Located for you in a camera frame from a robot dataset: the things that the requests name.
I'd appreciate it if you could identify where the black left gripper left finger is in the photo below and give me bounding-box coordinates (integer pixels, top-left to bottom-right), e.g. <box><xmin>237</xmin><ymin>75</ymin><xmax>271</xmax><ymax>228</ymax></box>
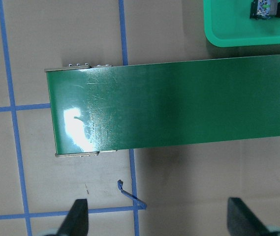
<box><xmin>56</xmin><ymin>199</ymin><xmax>89</xmax><ymax>236</ymax></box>

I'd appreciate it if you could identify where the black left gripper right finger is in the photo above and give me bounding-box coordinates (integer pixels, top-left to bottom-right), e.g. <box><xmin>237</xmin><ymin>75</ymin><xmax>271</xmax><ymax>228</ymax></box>
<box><xmin>227</xmin><ymin>197</ymin><xmax>274</xmax><ymax>236</ymax></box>

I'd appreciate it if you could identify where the green push button switch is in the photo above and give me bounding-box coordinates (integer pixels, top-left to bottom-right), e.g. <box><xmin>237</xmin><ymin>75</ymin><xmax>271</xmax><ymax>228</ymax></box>
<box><xmin>249</xmin><ymin>0</ymin><xmax>280</xmax><ymax>20</ymax></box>

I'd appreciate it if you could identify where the green conveyor belt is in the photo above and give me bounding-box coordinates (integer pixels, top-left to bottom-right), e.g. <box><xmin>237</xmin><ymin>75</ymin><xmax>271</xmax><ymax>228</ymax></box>
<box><xmin>45</xmin><ymin>55</ymin><xmax>280</xmax><ymax>157</ymax></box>

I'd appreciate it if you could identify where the green plastic tray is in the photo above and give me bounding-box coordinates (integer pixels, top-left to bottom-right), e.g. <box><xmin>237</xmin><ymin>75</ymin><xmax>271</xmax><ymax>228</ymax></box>
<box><xmin>203</xmin><ymin>0</ymin><xmax>280</xmax><ymax>47</ymax></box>

